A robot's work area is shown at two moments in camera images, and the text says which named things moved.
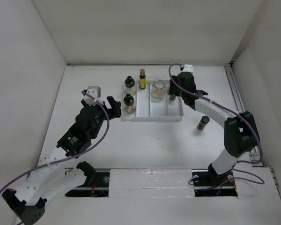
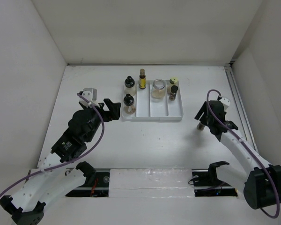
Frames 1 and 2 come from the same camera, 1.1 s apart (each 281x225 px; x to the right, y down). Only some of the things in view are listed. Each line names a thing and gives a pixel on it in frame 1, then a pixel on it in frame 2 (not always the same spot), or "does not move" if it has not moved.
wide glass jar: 158,90 does not move
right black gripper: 172,89 -> 203,109
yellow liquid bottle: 142,79 does not move
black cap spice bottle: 129,108 does not move
